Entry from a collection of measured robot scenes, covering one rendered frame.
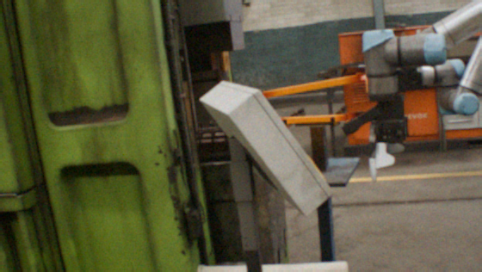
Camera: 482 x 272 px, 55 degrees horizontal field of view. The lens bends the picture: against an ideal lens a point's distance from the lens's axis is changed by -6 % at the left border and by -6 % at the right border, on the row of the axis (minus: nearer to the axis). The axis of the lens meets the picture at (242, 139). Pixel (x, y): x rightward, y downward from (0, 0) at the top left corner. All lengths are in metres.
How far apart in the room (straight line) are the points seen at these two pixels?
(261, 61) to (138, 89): 8.05
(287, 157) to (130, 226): 0.69
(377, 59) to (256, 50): 8.24
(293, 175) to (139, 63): 0.56
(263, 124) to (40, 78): 0.77
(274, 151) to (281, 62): 8.31
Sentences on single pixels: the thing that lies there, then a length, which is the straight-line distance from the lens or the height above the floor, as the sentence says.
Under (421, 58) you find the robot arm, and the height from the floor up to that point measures 1.22.
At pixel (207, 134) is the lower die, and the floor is 0.99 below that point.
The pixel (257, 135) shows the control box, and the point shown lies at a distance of 0.97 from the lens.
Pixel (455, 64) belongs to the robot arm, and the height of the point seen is 1.14.
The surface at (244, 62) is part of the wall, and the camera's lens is 9.44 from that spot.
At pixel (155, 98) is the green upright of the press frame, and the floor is 1.17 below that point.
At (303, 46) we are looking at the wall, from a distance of 9.21.
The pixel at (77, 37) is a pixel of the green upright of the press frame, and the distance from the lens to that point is 1.50.
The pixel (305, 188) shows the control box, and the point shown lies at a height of 0.98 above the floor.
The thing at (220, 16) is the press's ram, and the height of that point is 1.38.
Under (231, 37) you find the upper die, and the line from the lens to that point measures 1.59.
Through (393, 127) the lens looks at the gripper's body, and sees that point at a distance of 1.19.
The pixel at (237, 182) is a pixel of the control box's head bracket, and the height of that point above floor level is 0.98.
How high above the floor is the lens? 1.30
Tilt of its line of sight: 11 degrees down
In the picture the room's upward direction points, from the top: 7 degrees counter-clockwise
